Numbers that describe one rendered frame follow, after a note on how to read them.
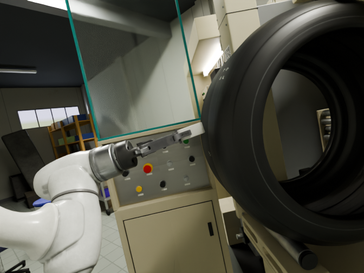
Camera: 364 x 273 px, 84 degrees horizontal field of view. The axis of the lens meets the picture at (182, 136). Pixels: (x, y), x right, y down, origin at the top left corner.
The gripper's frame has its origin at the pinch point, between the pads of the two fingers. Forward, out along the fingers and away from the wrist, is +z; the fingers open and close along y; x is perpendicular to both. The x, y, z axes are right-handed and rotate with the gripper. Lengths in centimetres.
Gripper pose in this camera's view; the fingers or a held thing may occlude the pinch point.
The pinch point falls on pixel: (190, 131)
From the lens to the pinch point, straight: 54.4
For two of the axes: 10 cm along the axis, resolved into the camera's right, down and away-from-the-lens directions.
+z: 9.4, -3.4, 0.4
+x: 3.4, 9.4, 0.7
